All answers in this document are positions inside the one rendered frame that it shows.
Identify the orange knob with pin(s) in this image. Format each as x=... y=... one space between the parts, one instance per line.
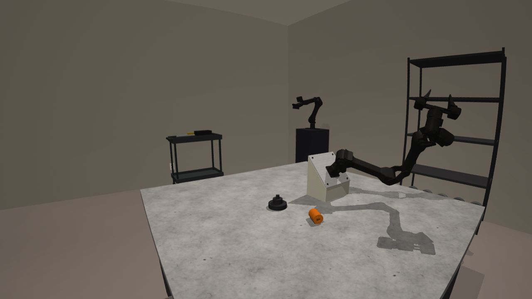
x=315 y=216

